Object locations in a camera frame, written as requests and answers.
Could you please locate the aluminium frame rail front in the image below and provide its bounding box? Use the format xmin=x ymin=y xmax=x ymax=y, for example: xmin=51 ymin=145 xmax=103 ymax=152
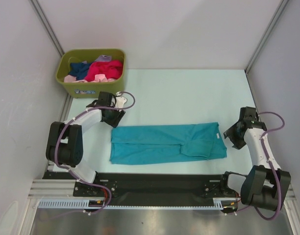
xmin=27 ymin=178 xmax=77 ymax=199

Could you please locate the navy blue t shirt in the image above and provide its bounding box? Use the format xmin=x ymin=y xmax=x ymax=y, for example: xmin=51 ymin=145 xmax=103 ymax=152
xmin=68 ymin=62 xmax=92 ymax=81

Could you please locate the lavender t shirt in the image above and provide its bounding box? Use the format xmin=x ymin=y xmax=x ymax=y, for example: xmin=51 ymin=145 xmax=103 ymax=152
xmin=95 ymin=55 xmax=112 ymax=62

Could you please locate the teal t shirt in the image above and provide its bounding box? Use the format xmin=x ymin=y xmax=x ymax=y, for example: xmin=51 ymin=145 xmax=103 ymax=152
xmin=110 ymin=122 xmax=227 ymax=165

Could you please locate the light blue slotted cable duct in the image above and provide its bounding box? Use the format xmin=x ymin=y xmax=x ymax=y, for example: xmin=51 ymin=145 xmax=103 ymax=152
xmin=38 ymin=199 xmax=105 ymax=209

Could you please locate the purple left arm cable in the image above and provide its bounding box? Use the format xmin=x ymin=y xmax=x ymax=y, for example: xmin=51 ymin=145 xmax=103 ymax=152
xmin=39 ymin=91 xmax=136 ymax=222

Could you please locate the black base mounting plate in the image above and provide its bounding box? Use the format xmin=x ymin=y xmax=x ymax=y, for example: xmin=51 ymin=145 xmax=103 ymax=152
xmin=43 ymin=171 xmax=249 ymax=207

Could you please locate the blue Bowl Tub sticker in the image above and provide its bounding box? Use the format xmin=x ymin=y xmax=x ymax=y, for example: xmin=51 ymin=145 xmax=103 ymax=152
xmin=75 ymin=90 xmax=96 ymax=95

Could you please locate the olive green plastic tub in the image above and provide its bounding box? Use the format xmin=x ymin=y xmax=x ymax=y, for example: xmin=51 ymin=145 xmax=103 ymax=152
xmin=56 ymin=48 xmax=125 ymax=98

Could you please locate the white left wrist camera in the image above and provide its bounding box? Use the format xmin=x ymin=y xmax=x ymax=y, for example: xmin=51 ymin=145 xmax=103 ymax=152
xmin=115 ymin=92 xmax=128 ymax=110

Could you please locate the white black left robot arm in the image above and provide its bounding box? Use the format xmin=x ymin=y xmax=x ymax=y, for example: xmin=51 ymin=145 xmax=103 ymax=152
xmin=46 ymin=92 xmax=127 ymax=196

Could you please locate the light pink t shirt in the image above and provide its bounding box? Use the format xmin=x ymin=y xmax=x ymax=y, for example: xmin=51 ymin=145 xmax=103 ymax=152
xmin=63 ymin=74 xmax=116 ymax=83

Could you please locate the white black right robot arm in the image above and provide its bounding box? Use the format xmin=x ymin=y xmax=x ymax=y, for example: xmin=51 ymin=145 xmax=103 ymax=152
xmin=224 ymin=107 xmax=291 ymax=212

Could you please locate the magenta t shirt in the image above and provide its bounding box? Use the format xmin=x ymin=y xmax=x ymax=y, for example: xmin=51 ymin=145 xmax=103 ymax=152
xmin=84 ymin=60 xmax=124 ymax=82

